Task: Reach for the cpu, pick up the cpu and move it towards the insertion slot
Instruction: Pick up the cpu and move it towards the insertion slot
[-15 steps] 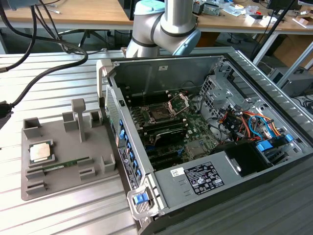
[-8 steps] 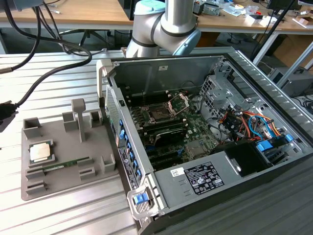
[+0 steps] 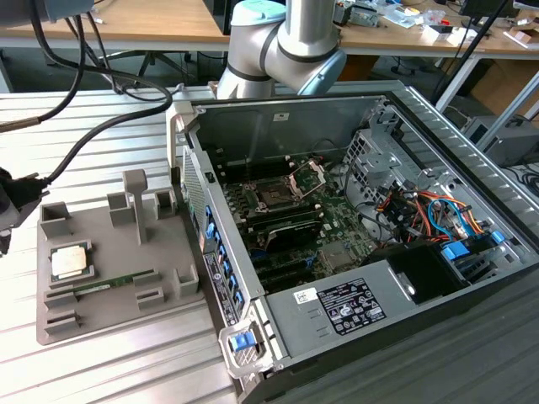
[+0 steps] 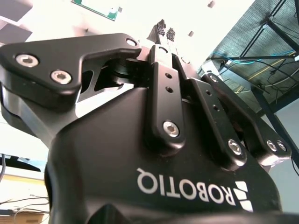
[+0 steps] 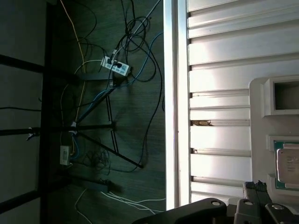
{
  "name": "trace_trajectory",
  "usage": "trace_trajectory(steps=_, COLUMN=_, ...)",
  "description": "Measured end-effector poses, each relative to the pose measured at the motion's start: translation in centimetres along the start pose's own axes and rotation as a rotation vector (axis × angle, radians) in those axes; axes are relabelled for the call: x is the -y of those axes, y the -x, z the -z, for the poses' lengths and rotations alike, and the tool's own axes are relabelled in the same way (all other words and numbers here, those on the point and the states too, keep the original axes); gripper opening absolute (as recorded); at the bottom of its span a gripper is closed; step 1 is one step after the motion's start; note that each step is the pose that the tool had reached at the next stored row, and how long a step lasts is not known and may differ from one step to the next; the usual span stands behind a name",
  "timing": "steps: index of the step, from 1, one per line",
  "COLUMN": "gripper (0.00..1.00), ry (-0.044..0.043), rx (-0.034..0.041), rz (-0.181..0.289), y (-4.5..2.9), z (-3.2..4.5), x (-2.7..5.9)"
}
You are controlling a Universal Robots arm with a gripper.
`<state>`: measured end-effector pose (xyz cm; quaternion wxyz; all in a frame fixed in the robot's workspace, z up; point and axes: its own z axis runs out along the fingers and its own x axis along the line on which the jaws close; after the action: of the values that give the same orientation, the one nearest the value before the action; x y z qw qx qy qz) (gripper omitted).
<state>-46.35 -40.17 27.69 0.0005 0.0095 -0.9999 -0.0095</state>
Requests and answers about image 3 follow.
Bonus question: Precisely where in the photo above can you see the blue data wire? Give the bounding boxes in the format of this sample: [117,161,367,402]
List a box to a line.
[427,196,469,242]

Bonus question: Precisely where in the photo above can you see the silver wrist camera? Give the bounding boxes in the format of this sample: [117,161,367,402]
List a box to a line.
[0,167,45,231]

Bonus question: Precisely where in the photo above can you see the grey desktop computer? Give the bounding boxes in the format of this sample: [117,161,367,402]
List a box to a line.
[462,115,539,167]

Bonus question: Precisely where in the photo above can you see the blue disk carrier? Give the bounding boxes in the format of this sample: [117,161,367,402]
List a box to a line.
[440,239,471,264]

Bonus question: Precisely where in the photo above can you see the black slanted pole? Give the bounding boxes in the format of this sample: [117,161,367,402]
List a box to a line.
[432,0,510,102]

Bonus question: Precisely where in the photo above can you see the black RAM slot bank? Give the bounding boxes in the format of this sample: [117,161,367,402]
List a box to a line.
[216,156,294,184]
[242,200,323,232]

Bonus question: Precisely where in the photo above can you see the silver drive cage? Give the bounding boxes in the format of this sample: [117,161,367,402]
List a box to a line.
[343,128,418,203]

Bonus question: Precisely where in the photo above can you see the black rating label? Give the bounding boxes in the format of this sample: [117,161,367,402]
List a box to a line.
[318,276,387,336]

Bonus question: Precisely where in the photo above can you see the grey chipset heat sink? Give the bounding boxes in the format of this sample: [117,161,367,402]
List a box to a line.
[319,242,359,270]

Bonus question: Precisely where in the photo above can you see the black fan shroud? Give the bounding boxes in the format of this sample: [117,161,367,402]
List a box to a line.
[366,243,468,304]

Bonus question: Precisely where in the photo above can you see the grey parts rack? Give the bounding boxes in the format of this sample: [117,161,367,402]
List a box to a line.
[35,169,207,347]

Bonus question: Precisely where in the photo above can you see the black graphics card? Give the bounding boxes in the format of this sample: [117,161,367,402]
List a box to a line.
[263,218,324,254]

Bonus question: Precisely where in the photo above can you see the large cardboard box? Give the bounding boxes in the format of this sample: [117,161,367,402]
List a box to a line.
[471,58,539,117]

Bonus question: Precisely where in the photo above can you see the blue case latch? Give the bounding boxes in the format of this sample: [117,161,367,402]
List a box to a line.
[229,332,258,353]

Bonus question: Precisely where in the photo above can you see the grey power supply unit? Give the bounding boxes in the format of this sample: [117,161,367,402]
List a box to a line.
[264,258,426,359]

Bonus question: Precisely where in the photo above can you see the silver metal drive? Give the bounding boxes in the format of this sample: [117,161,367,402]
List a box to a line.
[351,6,380,29]

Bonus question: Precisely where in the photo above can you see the coloured power wire bundle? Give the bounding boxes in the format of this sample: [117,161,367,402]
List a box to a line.
[376,189,447,245]

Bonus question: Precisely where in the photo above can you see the green RAM stick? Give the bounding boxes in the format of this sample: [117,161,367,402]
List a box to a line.
[73,273,155,298]

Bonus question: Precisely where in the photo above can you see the open PC case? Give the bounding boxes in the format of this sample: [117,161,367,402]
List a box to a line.
[165,79,539,404]

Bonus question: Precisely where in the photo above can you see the small white box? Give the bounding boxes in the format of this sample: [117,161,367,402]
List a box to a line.
[423,24,464,45]

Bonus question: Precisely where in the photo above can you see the green motherboard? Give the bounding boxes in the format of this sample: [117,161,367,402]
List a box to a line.
[210,155,380,295]

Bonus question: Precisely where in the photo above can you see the CPU socket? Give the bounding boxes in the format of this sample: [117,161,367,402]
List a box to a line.
[250,178,304,211]

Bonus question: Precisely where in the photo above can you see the metal socket cover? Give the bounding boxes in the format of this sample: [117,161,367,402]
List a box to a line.
[286,158,328,201]

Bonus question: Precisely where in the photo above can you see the small cardboard box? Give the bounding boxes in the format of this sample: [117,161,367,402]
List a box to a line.
[507,29,534,47]

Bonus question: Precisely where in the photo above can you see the office chair base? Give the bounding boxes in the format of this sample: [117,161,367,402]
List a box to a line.
[99,50,186,88]

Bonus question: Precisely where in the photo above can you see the black expansion slots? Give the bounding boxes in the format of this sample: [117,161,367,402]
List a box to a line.
[251,251,317,294]

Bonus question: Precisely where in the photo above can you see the white sticker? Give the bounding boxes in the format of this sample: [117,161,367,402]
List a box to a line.
[292,288,319,305]

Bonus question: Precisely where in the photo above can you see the silver CPU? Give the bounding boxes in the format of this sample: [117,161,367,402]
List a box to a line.
[50,245,92,279]

